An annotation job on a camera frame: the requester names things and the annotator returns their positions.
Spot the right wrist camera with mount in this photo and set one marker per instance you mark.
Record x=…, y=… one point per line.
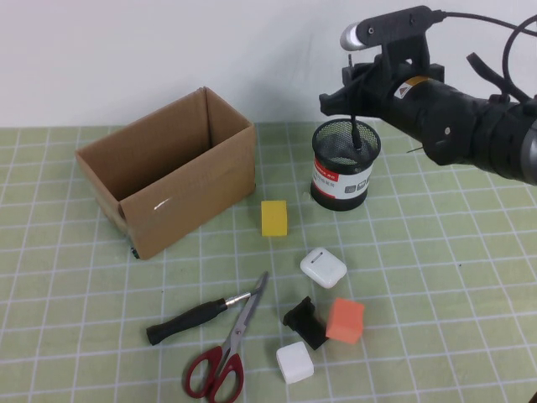
x=390, y=21

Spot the black mesh pen holder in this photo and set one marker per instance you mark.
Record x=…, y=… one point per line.
x=335, y=197

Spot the orange foam block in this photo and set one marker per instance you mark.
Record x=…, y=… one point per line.
x=345, y=323

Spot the white foam block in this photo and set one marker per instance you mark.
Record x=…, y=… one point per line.
x=295, y=363

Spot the small dark object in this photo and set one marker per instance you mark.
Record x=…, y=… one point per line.
x=135, y=252

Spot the small translucent scrap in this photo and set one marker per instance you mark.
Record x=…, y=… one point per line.
x=305, y=195

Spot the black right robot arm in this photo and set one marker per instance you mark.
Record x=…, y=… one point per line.
x=470, y=126

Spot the black pen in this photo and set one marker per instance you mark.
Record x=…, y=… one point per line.
x=356, y=134

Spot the brown cardboard box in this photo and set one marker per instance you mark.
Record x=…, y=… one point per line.
x=189, y=197

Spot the black plastic bracket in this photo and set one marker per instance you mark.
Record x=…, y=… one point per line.
x=304, y=323

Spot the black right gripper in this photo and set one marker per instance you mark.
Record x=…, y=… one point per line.
x=373, y=92

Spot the white earbud case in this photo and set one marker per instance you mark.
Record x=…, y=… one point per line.
x=323, y=268

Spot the green grid cutting mat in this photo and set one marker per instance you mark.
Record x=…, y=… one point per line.
x=419, y=294

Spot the yellow foam block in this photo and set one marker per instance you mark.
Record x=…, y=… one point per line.
x=274, y=218

